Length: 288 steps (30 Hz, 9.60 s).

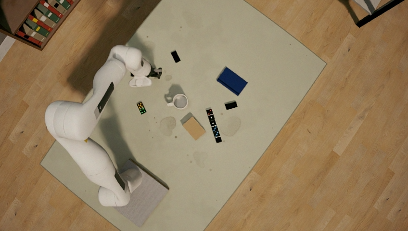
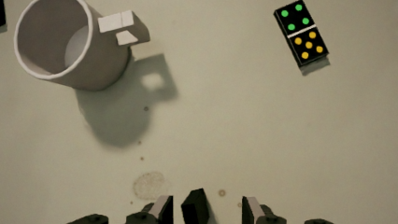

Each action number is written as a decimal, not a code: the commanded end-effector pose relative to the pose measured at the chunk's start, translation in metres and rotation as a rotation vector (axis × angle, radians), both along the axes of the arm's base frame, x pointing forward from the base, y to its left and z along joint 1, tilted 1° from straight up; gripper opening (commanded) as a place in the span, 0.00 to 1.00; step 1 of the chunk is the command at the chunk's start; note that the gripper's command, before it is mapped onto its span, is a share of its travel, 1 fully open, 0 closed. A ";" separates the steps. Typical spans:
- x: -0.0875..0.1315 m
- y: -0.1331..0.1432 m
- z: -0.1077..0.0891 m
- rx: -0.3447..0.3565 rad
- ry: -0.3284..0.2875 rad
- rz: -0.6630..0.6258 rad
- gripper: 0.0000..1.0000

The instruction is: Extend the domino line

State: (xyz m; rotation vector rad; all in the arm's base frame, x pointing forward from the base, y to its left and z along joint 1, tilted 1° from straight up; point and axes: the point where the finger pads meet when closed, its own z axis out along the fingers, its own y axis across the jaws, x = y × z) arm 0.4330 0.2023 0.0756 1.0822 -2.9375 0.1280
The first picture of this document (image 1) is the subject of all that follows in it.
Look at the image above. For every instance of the white mug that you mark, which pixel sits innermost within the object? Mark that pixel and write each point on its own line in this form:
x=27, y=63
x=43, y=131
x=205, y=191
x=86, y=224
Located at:
x=179, y=101

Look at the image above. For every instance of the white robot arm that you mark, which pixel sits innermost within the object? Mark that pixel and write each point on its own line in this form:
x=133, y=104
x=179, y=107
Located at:
x=76, y=122

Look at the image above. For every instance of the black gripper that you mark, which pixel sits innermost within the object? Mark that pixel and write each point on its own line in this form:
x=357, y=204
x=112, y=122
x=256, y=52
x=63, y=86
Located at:
x=153, y=73

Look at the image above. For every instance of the dark blue rectangular block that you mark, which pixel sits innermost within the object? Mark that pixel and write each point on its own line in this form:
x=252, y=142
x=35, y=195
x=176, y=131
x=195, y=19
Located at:
x=232, y=81

